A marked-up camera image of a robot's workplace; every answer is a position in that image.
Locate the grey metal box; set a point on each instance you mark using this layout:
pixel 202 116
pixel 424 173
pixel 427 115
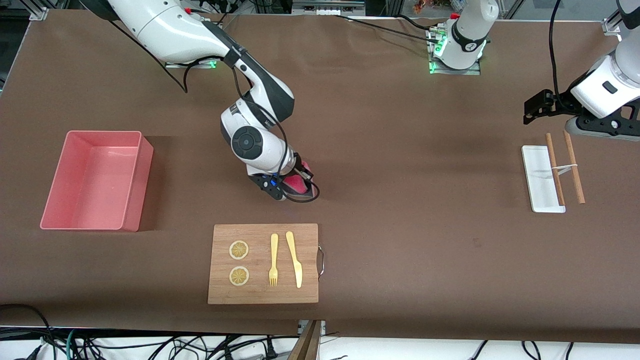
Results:
pixel 325 6

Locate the orange object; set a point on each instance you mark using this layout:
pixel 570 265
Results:
pixel 421 5

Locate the pink plastic bin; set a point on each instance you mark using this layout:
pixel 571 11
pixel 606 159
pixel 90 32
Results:
pixel 90 180

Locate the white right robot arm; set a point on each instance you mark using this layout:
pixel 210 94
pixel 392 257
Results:
pixel 165 25

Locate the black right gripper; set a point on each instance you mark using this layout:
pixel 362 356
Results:
pixel 297 167

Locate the yellow plastic fork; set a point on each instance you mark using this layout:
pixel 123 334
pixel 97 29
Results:
pixel 274 250

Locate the aluminium frame profile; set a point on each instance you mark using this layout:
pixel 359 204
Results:
pixel 612 25
pixel 39 12

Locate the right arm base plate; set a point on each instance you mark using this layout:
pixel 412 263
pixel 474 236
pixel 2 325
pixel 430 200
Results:
pixel 200 65

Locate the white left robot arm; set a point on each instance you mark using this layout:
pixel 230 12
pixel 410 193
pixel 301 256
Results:
pixel 470 30

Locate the yellow plastic knife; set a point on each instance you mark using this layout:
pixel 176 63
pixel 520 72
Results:
pixel 297 270

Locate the wooden rod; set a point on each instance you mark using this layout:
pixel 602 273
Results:
pixel 570 150
pixel 553 160

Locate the wooden cutting board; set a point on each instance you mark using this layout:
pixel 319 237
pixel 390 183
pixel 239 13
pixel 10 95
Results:
pixel 257 265

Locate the brown wooden plank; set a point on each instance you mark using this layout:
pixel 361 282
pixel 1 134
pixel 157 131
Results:
pixel 306 345

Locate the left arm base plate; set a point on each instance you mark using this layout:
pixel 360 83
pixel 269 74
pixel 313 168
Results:
pixel 460 72

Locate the lemon slice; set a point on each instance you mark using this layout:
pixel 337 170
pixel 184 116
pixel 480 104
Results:
pixel 239 276
pixel 239 250

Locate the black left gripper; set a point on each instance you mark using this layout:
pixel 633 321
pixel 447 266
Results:
pixel 559 101

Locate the white rectangular tray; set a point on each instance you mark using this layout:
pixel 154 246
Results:
pixel 537 175

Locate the red cloth with grey edging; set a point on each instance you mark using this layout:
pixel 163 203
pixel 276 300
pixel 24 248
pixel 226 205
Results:
pixel 296 187

